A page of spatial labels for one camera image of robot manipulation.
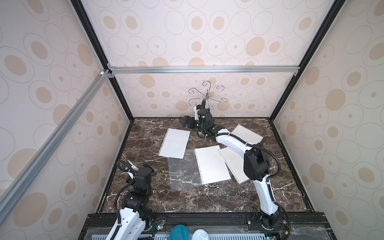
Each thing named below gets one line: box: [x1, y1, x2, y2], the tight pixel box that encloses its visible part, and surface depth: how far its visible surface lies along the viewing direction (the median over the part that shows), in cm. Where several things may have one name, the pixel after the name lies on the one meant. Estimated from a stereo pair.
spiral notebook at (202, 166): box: [168, 145, 232, 192], surface depth 94 cm
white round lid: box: [192, 229, 209, 240], surface depth 67 cm
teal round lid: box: [170, 224, 190, 240], surface depth 66 cm
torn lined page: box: [158, 128, 191, 159], surface depth 108 cm
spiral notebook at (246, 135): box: [230, 124, 264, 144], surface depth 114 cm
